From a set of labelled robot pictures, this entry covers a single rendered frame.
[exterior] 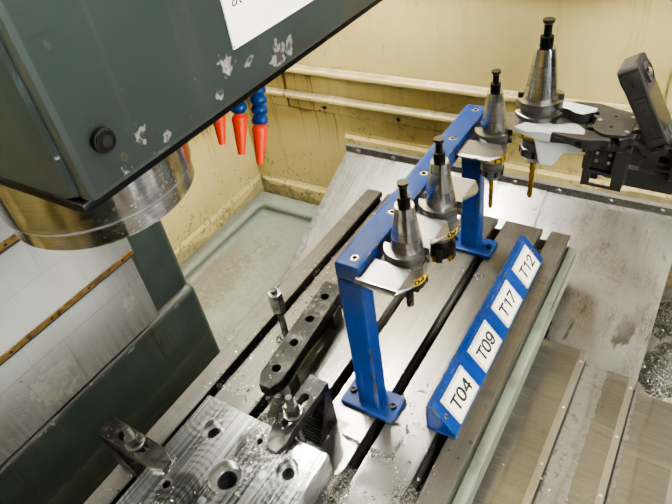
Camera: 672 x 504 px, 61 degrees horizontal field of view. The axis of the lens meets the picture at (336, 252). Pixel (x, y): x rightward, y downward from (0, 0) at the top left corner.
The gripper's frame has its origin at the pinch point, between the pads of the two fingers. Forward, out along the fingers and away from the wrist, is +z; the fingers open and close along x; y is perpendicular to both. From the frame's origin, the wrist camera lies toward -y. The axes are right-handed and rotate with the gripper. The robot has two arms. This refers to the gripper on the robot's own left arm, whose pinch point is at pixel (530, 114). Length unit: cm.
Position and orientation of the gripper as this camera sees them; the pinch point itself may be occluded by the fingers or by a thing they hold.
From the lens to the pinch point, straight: 86.8
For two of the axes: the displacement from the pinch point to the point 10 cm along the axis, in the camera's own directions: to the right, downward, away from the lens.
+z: -8.5, -2.7, 4.6
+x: 5.2, -6.0, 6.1
